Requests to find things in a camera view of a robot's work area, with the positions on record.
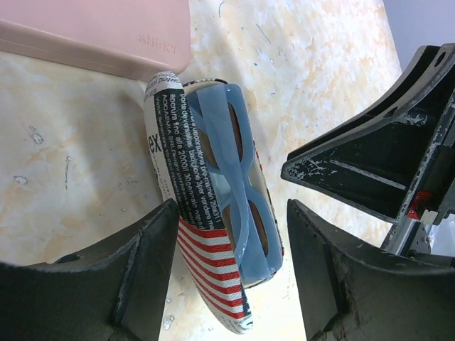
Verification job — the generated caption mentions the grey blue frame sunglasses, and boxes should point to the grey blue frame sunglasses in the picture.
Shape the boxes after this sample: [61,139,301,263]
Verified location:
[186,82,283,287]

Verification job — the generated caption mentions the flag newspaper print glasses case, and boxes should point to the flag newspaper print glasses case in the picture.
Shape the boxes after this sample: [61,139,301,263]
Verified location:
[144,71,253,335]

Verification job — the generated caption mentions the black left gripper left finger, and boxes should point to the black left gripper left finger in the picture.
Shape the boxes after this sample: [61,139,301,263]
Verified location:
[1,200,178,340]

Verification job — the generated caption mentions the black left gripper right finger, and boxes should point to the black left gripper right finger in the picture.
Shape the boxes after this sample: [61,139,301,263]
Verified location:
[287,200,454,340]

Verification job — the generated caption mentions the pink glasses case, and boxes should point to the pink glasses case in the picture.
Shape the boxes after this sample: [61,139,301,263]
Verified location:
[1,0,191,81]

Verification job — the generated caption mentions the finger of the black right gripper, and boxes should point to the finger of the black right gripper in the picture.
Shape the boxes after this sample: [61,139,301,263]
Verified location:
[281,44,454,224]

